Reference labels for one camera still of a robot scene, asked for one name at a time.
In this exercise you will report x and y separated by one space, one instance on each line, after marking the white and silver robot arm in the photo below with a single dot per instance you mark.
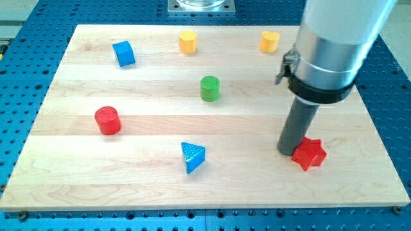
332 42

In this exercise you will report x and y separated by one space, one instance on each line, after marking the red star block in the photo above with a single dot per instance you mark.
309 153

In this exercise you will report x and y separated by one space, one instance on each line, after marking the green cylinder block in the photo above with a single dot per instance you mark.
210 88

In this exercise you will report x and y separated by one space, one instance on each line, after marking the blue triangle block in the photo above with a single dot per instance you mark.
194 156

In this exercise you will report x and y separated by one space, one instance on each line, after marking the light wooden board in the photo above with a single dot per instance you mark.
68 164

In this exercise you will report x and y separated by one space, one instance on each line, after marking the yellow hexagon block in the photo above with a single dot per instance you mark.
188 41

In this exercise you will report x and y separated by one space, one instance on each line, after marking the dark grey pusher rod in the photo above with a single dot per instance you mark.
297 123

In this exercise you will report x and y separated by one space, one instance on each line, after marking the yellow heart block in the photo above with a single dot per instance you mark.
269 41

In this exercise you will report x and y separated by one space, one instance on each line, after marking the red cylinder block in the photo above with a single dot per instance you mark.
108 120

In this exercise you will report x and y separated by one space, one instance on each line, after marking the blue cube block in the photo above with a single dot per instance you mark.
124 53

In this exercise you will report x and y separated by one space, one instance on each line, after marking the left board clamp screw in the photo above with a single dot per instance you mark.
22 215

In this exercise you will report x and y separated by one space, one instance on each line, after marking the board clamp screw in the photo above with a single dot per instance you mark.
22 215
397 210

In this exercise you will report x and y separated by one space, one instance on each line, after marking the right board clamp screw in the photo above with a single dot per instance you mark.
397 210

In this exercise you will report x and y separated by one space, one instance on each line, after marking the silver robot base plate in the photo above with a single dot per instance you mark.
184 7

